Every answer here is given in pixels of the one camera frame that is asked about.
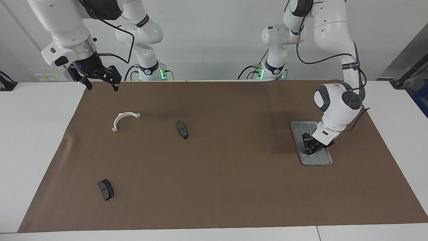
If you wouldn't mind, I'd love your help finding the white curved plastic bracket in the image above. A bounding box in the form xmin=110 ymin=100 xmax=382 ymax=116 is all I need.
xmin=111 ymin=112 xmax=141 ymax=133

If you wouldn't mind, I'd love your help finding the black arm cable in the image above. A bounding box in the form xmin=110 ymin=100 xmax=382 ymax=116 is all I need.
xmin=79 ymin=0 xmax=135 ymax=65
xmin=296 ymin=0 xmax=371 ymax=132

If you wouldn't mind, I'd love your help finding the silver metal tray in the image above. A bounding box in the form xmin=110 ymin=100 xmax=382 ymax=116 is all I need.
xmin=290 ymin=121 xmax=333 ymax=166

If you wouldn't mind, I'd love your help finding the black base cable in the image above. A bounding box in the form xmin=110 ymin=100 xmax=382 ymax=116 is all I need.
xmin=237 ymin=50 xmax=270 ymax=80
xmin=124 ymin=65 xmax=138 ymax=81

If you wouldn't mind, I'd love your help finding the black clamp mount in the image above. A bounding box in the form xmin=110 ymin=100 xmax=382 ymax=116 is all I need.
xmin=0 ymin=71 xmax=18 ymax=91

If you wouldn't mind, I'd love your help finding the dark grey brake pad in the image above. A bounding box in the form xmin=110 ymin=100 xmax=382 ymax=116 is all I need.
xmin=98 ymin=179 xmax=115 ymax=201
xmin=176 ymin=120 xmax=189 ymax=140

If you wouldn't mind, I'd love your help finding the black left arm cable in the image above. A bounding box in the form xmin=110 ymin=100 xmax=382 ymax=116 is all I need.
xmin=296 ymin=0 xmax=371 ymax=132

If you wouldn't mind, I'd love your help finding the blue crate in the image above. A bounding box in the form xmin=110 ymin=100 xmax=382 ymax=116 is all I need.
xmin=412 ymin=84 xmax=428 ymax=118

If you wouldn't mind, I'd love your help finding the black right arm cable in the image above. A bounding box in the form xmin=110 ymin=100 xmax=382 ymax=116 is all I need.
xmin=79 ymin=0 xmax=135 ymax=65

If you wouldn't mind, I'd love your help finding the black stand pole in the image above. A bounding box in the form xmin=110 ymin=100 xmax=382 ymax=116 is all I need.
xmin=391 ymin=54 xmax=428 ymax=88

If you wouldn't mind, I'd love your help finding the brown table mat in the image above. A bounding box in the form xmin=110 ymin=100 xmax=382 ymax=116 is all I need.
xmin=17 ymin=80 xmax=428 ymax=233

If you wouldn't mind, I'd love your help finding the grey partition panel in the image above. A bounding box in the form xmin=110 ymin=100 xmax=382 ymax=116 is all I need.
xmin=378 ymin=23 xmax=428 ymax=81

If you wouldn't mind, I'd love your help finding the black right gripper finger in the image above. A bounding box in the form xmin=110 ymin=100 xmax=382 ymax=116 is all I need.
xmin=68 ymin=65 xmax=93 ymax=91
xmin=105 ymin=65 xmax=122 ymax=92

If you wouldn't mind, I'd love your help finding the white yellow-labelled socket box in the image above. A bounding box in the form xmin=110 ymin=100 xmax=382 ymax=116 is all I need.
xmin=35 ymin=67 xmax=69 ymax=82

